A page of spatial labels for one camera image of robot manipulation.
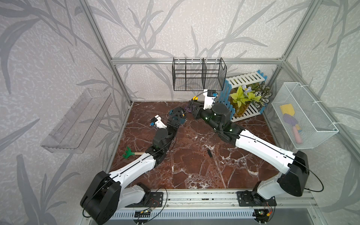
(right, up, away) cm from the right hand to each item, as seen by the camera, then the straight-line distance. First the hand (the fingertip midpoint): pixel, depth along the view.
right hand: (189, 102), depth 69 cm
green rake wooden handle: (-40, -32, +23) cm, 56 cm away
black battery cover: (+13, -32, +23) cm, 41 cm away
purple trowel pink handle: (+59, -10, +10) cm, 61 cm away
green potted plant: (+43, +6, +20) cm, 48 cm away
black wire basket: (+7, +24, +36) cm, 44 cm away
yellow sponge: (+62, -3, +18) cm, 64 cm away
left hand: (-4, -7, +6) cm, 10 cm away
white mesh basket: (+54, -11, -4) cm, 55 cm away
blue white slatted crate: (+31, +16, +27) cm, 44 cm away
